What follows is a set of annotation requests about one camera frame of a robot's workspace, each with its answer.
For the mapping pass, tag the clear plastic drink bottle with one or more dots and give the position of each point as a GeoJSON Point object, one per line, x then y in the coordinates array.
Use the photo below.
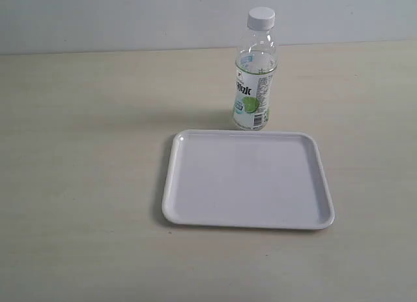
{"type": "Point", "coordinates": [256, 63]}

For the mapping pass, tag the white bottle cap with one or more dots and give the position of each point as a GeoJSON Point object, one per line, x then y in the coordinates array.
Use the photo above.
{"type": "Point", "coordinates": [261, 19]}

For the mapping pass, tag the white rectangular plastic tray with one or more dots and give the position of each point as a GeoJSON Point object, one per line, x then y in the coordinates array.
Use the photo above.
{"type": "Point", "coordinates": [247, 179]}

